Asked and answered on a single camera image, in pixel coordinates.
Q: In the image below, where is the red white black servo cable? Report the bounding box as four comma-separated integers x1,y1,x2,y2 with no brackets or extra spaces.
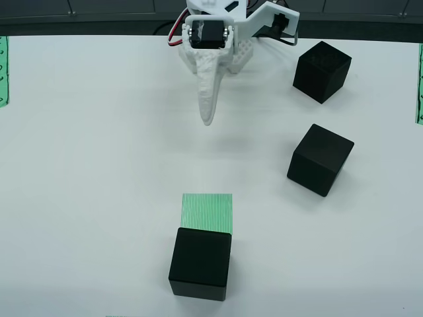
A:
166,9,186,50

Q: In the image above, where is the black cube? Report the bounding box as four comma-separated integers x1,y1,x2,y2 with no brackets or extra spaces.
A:
292,40,353,105
286,123,356,198
167,226,233,302

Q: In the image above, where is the green striped paper square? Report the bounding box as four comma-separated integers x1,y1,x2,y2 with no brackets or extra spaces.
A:
180,193,235,236

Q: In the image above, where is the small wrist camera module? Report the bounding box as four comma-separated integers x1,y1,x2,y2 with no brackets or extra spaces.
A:
270,12,294,38

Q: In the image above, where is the dark grey cabinet front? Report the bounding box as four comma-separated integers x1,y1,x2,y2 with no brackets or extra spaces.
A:
0,0,423,36

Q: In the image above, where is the black camera cable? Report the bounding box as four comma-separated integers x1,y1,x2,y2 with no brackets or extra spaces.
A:
280,31,299,46

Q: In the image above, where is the green paper strip with arrows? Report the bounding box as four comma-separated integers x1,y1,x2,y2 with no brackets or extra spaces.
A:
0,35,11,109
414,42,423,125

